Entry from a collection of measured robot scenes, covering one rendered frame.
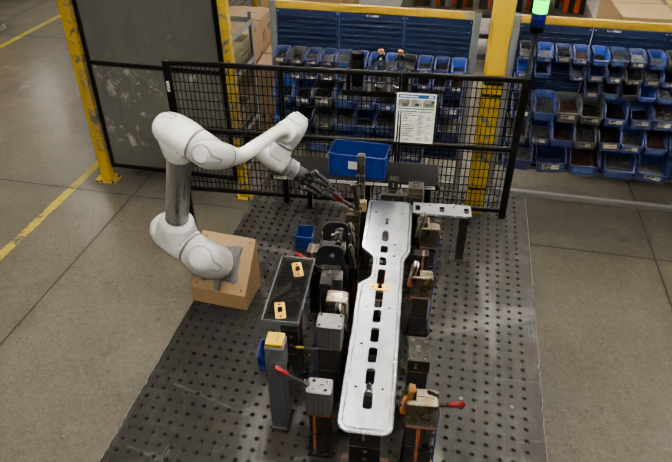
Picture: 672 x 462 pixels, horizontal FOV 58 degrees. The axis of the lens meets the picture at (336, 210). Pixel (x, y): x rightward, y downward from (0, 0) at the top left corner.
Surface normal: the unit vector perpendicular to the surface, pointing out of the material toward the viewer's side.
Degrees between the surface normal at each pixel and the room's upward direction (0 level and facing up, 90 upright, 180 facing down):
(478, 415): 0
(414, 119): 90
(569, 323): 0
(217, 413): 0
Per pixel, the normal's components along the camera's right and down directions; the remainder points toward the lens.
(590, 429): 0.00, -0.82
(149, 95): -0.21, 0.54
